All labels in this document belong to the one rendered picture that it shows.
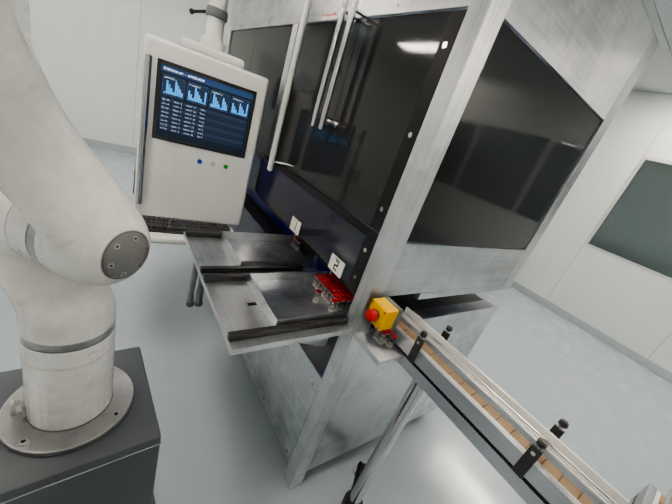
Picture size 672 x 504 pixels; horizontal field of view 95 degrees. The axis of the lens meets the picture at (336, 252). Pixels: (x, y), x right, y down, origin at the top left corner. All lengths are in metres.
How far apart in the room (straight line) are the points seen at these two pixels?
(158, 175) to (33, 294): 1.13
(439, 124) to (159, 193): 1.28
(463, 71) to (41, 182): 0.81
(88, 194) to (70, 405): 0.38
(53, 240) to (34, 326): 0.17
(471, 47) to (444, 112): 0.14
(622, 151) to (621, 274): 1.57
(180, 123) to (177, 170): 0.21
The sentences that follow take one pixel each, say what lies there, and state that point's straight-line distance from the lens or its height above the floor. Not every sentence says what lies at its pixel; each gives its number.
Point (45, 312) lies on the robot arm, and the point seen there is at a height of 1.11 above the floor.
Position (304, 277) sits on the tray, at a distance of 1.23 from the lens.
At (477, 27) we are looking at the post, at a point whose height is 1.75.
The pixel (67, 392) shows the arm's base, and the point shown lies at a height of 0.96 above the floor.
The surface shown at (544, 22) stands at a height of 1.86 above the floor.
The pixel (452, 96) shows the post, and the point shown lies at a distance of 0.88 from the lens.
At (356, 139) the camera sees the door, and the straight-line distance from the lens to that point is 1.11.
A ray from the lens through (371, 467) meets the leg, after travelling 1.41.
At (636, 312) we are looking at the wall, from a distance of 5.36.
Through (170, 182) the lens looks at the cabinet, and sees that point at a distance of 1.67.
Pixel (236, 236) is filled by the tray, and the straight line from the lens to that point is 1.43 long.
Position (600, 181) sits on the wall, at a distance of 5.49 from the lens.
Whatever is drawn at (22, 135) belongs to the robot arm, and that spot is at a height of 1.36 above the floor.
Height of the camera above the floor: 1.47
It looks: 22 degrees down
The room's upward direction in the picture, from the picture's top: 19 degrees clockwise
